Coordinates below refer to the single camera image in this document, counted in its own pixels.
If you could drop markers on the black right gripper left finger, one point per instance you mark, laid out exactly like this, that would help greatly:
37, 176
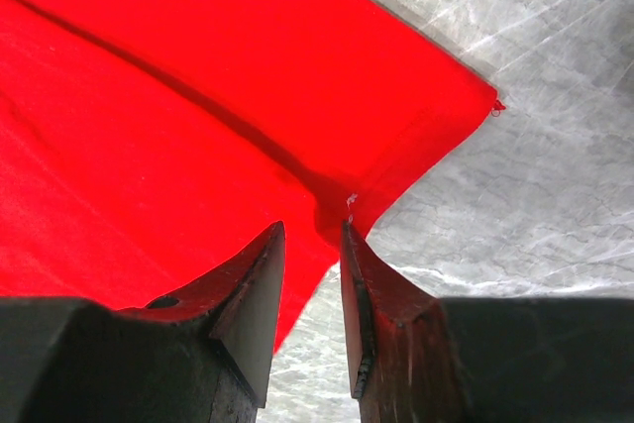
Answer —
201, 353

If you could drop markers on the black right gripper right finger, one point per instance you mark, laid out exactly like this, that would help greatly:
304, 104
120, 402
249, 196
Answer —
414, 357

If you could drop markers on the red t-shirt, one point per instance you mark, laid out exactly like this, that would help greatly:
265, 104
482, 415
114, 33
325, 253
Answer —
144, 142

